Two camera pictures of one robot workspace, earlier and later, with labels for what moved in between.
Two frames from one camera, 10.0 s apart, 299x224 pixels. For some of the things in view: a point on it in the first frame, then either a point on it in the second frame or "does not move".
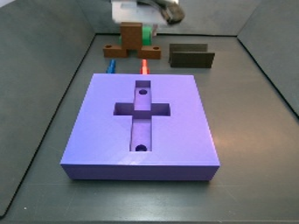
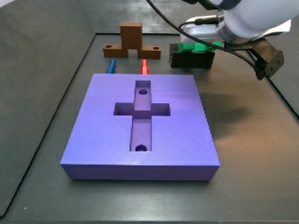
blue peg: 113,68 does not move
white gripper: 134,11 -> 208,31
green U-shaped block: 148,36 -> 201,46
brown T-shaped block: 132,35 does not move
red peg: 145,70 does not move
